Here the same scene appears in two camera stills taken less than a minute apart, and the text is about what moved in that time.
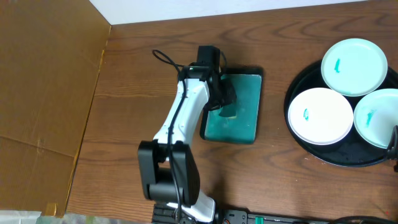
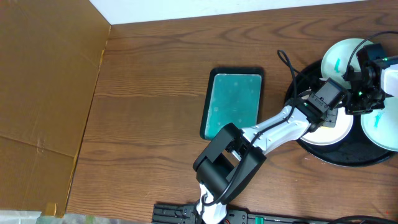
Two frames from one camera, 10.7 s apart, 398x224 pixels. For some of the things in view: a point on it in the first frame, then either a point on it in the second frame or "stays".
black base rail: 167,214 stays
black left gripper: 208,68 to 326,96
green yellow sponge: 229,111 to 330,120
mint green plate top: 354,66 stays
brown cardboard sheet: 51,55 stays
